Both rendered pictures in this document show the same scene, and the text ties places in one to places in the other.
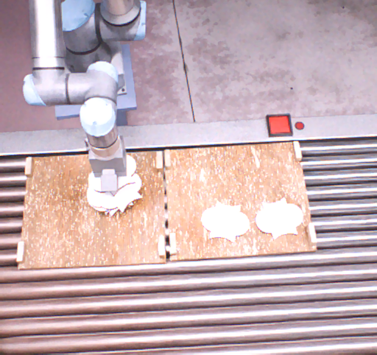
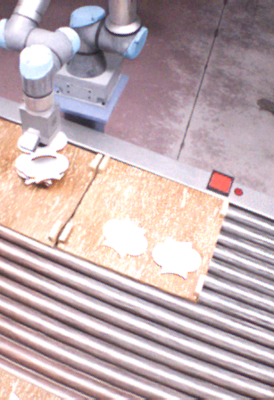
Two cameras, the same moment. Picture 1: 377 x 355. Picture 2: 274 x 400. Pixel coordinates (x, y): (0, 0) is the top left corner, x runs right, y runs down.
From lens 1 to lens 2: 0.52 m
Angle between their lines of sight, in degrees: 10
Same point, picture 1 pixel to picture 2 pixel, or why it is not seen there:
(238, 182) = (157, 211)
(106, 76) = (64, 38)
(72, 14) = (83, 14)
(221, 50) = (217, 145)
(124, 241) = (28, 212)
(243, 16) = (246, 129)
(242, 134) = (183, 176)
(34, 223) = not seen: outside the picture
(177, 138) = (124, 154)
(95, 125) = (27, 63)
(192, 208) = (102, 213)
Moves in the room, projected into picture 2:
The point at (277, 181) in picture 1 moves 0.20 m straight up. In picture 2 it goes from (192, 226) to (208, 187)
